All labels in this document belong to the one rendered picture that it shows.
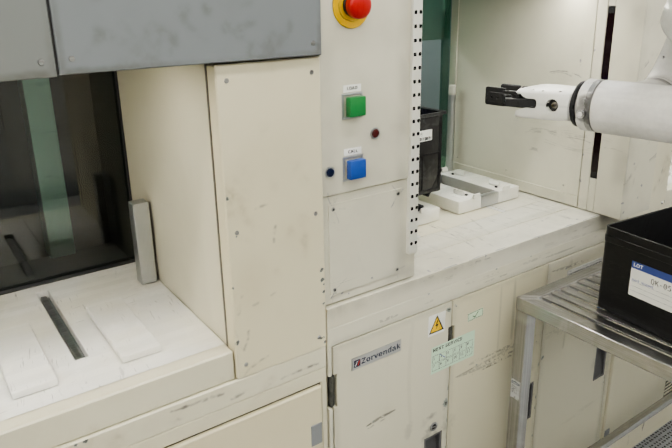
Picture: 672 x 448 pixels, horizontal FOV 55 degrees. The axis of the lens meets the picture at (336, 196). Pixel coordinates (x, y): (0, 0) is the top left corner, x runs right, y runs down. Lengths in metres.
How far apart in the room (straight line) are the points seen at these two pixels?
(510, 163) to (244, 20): 1.01
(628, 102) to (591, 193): 0.57
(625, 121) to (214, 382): 0.73
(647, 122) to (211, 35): 0.63
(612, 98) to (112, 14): 0.72
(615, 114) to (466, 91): 0.79
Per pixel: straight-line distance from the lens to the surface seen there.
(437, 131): 1.41
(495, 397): 1.51
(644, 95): 1.05
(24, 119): 1.27
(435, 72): 2.03
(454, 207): 1.52
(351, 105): 0.98
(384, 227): 1.10
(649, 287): 1.31
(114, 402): 0.97
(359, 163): 1.01
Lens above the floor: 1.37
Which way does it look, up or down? 18 degrees down
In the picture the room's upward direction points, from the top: 1 degrees counter-clockwise
